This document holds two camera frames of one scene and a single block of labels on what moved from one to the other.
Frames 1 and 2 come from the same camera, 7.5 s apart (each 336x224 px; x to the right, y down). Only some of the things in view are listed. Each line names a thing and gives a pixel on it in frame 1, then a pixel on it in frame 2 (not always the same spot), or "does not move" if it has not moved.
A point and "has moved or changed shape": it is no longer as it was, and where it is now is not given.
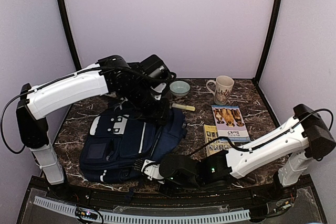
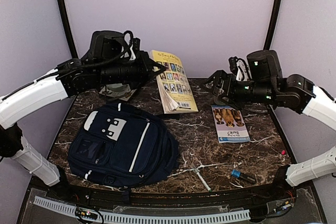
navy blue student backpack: [117, 140] has moved or changed shape
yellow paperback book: [210, 133] to [176, 93]
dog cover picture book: [230, 123] does not move
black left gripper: [158, 116] to [147, 65]
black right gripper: [153, 179] to [228, 92]
